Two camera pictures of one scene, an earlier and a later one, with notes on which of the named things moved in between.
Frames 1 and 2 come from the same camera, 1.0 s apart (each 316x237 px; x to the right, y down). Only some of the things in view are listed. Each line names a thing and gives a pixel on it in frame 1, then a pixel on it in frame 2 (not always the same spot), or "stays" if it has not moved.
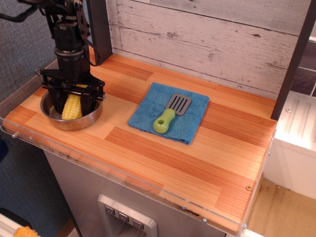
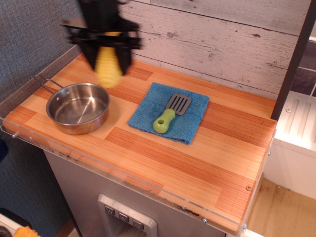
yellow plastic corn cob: (72, 108) to (107, 70)
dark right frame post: (295, 60) stays
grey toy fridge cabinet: (102, 205) stays
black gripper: (73, 73) to (104, 25)
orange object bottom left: (25, 231) stays
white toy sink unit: (292, 163) stays
